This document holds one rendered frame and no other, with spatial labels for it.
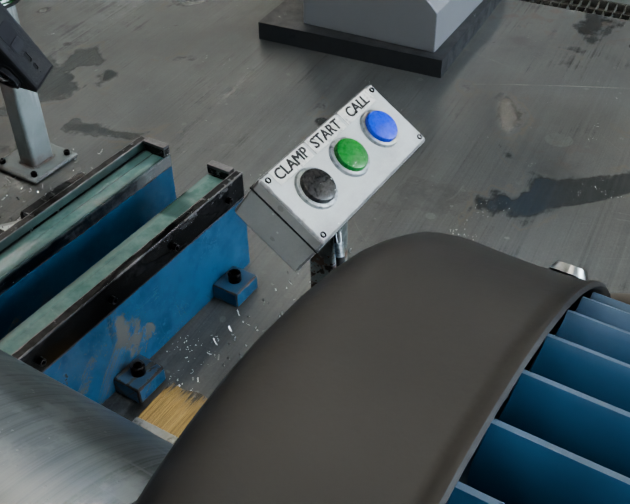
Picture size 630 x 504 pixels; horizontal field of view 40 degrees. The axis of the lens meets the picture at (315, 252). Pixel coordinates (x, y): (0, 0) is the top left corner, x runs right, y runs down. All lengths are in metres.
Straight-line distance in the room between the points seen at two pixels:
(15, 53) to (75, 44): 0.88
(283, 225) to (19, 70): 0.22
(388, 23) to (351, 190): 0.73
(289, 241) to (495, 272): 0.52
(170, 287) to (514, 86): 0.69
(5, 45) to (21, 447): 0.33
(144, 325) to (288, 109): 0.51
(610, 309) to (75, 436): 0.29
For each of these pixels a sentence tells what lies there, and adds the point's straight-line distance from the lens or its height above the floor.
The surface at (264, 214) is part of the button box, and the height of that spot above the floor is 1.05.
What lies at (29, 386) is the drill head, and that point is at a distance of 0.46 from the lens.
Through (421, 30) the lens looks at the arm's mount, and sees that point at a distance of 1.38.
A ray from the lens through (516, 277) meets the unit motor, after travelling 0.16.
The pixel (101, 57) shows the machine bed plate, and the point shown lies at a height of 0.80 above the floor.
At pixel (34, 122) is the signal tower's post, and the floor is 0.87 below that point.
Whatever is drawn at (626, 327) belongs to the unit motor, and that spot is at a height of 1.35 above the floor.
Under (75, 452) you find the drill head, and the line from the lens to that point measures 0.40.
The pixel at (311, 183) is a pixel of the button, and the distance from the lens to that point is 0.66.
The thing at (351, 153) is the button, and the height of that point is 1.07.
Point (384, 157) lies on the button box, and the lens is 0.73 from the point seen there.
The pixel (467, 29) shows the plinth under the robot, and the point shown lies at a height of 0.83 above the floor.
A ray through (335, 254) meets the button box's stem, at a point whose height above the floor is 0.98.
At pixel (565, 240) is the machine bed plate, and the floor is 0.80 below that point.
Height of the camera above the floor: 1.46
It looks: 40 degrees down
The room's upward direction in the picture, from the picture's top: 1 degrees counter-clockwise
